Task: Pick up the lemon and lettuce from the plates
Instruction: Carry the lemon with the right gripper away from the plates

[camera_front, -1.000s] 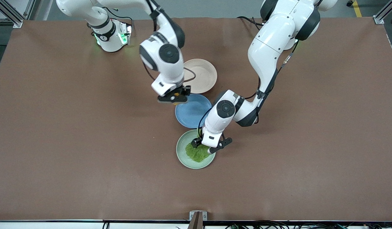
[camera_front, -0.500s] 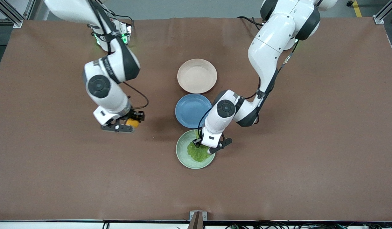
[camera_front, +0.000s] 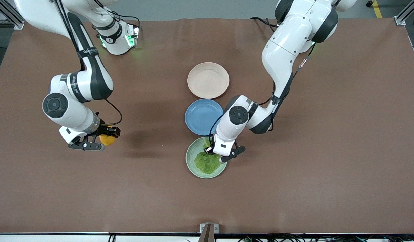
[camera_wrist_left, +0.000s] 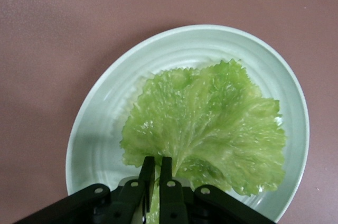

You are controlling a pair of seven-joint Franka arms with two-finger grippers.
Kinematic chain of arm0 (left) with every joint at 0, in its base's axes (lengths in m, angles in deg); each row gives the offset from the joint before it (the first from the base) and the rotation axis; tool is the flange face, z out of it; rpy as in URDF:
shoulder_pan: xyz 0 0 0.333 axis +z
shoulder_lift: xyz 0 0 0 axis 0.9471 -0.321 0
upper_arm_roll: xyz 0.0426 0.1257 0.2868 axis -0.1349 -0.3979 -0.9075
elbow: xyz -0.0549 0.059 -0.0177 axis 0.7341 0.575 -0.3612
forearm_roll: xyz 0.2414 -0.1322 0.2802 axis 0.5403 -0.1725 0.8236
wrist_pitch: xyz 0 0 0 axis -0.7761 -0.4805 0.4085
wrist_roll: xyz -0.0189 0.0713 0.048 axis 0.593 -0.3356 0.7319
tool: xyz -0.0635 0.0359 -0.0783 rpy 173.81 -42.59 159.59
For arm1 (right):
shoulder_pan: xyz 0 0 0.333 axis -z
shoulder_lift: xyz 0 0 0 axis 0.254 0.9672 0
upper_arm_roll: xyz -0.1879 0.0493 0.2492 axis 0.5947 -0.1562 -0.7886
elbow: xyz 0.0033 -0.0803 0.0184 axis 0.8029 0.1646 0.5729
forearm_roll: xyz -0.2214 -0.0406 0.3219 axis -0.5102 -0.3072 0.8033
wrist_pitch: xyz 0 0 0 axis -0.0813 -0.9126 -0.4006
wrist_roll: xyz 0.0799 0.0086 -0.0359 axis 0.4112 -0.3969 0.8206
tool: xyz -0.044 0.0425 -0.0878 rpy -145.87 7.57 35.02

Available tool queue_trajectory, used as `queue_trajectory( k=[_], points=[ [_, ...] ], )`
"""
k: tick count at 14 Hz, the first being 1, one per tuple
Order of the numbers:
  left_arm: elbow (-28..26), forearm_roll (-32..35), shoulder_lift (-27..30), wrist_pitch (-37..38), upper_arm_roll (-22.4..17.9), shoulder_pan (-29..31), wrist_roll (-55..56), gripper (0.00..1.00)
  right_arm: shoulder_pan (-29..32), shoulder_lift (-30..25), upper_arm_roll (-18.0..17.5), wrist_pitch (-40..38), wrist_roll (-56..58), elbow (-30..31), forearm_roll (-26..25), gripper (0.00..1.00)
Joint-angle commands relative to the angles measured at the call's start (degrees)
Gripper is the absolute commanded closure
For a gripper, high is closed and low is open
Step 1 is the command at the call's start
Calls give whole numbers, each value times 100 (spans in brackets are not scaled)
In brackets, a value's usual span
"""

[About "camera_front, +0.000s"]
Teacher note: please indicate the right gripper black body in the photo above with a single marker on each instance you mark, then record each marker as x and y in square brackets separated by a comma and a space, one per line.
[104, 130]

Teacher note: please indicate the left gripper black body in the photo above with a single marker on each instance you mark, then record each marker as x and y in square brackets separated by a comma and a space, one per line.
[209, 147]

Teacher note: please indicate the yellow lemon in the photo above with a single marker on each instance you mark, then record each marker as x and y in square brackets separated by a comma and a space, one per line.
[108, 141]

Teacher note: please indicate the green lettuce leaf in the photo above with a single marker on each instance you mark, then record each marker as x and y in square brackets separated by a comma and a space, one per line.
[207, 163]

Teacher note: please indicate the right white Franka robot arm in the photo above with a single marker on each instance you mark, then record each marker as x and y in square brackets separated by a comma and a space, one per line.
[92, 77]

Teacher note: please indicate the left white Franka robot arm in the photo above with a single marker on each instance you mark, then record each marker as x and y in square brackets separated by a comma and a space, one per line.
[284, 50]

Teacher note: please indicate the light green round plate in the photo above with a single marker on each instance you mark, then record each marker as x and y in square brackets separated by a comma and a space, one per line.
[190, 158]

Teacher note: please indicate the blue round plate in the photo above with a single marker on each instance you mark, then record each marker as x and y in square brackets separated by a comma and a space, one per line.
[202, 117]

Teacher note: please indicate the pale beige round plate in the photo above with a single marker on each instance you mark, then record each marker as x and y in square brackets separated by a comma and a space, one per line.
[208, 80]

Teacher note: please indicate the brown table cover mat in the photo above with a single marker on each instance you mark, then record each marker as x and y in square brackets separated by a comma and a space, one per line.
[328, 185]

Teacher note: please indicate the metal bracket with post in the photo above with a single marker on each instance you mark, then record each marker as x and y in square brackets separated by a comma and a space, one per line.
[209, 235]

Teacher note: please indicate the aluminium frame profile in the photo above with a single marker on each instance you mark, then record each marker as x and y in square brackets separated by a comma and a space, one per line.
[403, 16]
[12, 18]

